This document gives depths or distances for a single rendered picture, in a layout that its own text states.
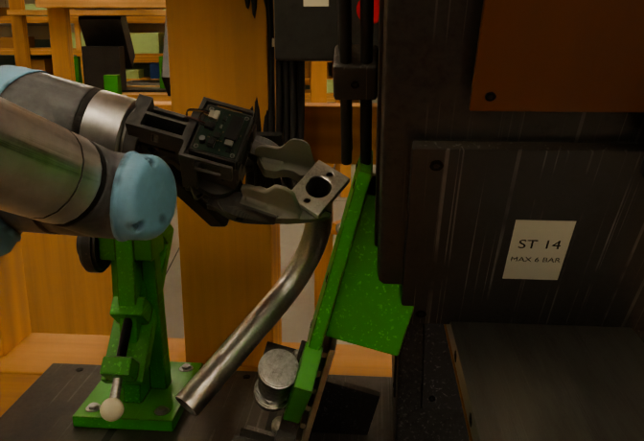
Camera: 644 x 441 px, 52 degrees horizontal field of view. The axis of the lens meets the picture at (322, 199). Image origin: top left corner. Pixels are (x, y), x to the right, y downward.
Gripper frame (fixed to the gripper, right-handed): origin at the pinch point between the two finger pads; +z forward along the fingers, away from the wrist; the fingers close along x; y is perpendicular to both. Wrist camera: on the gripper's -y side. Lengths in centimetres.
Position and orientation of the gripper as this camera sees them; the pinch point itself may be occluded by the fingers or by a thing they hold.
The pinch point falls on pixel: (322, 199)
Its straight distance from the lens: 68.8
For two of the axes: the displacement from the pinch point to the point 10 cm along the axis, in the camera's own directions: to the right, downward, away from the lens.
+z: 9.6, 2.7, -0.3
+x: 2.5, -8.4, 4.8
